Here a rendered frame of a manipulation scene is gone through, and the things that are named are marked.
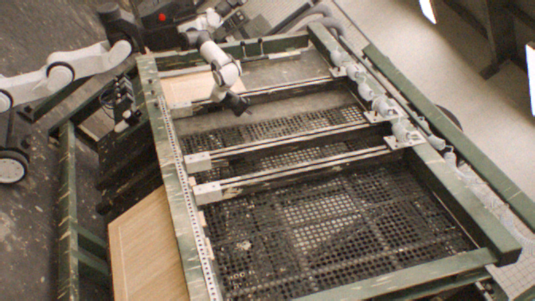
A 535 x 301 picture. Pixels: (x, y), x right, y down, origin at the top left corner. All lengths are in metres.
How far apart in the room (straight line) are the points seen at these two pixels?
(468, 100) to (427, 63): 0.99
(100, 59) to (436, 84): 6.42
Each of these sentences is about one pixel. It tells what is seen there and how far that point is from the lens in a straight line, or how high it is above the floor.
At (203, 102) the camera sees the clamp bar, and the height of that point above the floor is 1.09.
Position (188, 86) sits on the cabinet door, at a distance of 3.28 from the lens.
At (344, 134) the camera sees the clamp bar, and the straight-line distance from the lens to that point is 2.78.
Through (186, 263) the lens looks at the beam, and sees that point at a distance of 2.17.
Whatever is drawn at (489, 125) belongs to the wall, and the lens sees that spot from 8.06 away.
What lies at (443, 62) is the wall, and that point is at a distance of 8.76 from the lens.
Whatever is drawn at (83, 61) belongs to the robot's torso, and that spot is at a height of 0.75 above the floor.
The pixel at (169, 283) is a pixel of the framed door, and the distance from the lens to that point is 2.54.
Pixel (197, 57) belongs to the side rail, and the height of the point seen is 1.12.
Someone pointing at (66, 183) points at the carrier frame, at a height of 0.16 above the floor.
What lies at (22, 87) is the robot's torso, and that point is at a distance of 3.03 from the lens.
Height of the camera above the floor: 1.65
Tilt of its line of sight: 8 degrees down
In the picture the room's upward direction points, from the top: 54 degrees clockwise
